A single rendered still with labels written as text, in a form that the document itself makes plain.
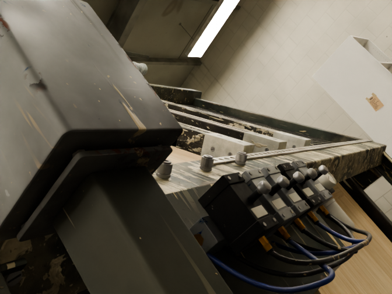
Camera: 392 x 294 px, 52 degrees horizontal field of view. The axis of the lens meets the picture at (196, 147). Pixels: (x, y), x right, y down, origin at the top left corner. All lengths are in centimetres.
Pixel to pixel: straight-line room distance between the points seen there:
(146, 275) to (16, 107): 13
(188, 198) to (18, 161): 39
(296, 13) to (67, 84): 626
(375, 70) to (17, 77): 435
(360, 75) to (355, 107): 33
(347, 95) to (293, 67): 197
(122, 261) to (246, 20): 671
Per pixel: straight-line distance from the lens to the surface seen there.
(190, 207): 62
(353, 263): 162
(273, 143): 127
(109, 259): 27
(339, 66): 466
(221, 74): 714
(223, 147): 108
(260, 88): 672
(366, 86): 456
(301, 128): 241
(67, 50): 32
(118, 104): 30
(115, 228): 26
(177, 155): 103
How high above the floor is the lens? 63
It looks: 20 degrees up
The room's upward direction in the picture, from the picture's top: 37 degrees counter-clockwise
